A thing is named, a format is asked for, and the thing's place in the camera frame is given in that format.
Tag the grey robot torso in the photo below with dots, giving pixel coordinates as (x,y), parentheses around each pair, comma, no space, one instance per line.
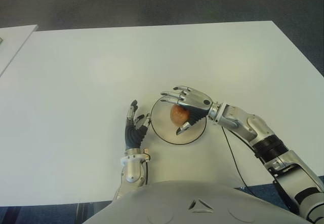
(177,203)

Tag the red yellow apple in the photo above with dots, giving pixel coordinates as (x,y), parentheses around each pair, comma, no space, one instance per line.
(178,115)

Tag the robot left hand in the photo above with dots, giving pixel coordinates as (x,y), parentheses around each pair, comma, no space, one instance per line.
(132,135)

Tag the white side table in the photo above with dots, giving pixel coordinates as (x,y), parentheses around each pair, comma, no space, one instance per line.
(14,46)

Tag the white plate with black rim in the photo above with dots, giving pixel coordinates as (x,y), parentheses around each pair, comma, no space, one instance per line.
(162,127)

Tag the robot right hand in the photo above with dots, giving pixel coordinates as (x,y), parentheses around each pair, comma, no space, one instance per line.
(195,98)

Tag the metal table leg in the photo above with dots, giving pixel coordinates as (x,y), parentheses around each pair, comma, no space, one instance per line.
(84,212)

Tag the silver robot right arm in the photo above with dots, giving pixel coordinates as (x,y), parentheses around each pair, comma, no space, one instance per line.
(255,127)

